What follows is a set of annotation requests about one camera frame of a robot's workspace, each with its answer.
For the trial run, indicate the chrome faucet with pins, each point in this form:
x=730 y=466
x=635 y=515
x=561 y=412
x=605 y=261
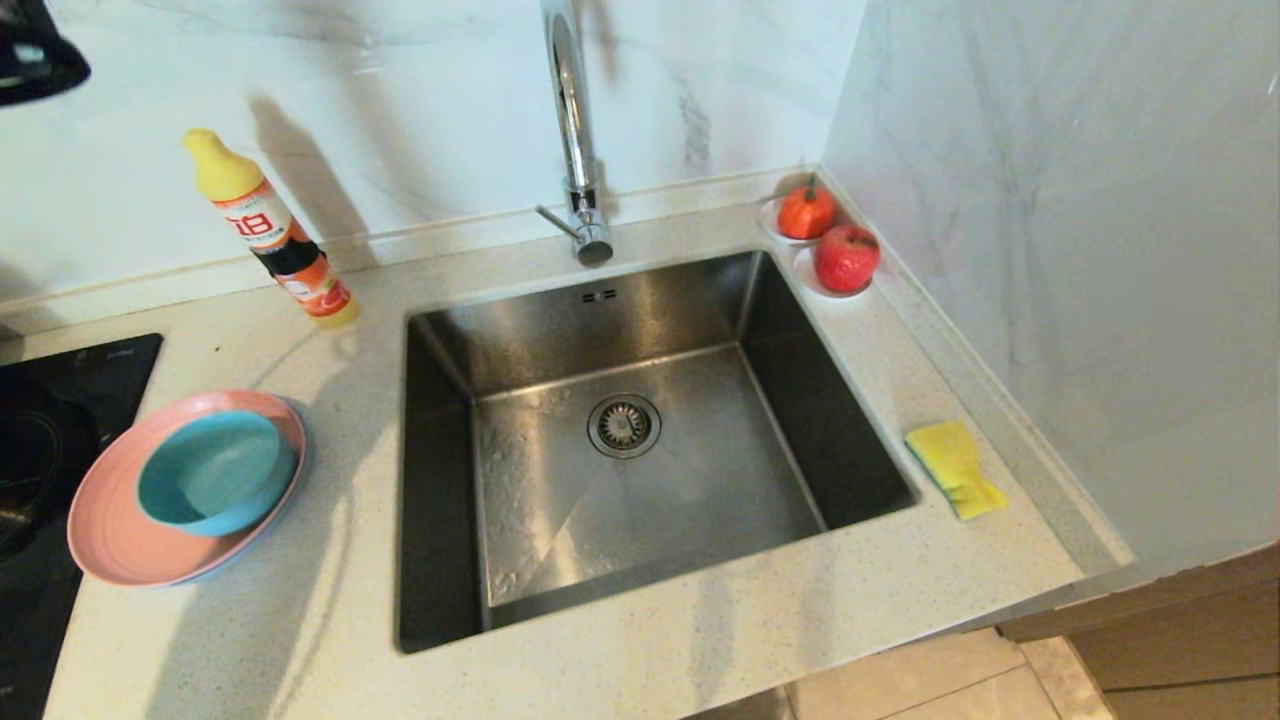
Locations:
x=575 y=120

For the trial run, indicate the small white dish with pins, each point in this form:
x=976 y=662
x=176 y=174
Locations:
x=768 y=218
x=815 y=285

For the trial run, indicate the brown wooden cabinet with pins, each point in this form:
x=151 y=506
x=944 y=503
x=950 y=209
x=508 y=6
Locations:
x=1180 y=640

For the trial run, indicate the red toy apple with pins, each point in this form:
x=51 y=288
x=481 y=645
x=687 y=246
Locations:
x=846 y=258

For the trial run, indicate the metal sink drain strainer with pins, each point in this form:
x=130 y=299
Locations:
x=624 y=426

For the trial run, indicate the stainless steel sink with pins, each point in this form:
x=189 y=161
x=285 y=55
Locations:
x=650 y=500

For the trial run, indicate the orange toy persimmon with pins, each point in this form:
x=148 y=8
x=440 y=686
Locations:
x=806 y=212

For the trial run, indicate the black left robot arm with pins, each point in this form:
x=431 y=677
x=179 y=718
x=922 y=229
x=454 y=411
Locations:
x=30 y=60

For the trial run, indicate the light blue plate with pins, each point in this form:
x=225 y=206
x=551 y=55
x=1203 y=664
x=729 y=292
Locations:
x=285 y=515

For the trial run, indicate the pink plate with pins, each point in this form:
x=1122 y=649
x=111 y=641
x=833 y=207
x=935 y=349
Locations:
x=110 y=540

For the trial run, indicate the yellow green sponge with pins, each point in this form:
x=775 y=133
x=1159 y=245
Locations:
x=955 y=465

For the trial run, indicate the orange detergent bottle yellow cap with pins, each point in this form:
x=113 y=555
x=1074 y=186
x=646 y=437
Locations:
x=265 y=225

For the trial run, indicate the blue bowl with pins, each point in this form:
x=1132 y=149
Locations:
x=215 y=480

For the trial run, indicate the black induction cooktop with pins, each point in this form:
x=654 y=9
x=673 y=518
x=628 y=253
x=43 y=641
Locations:
x=40 y=600

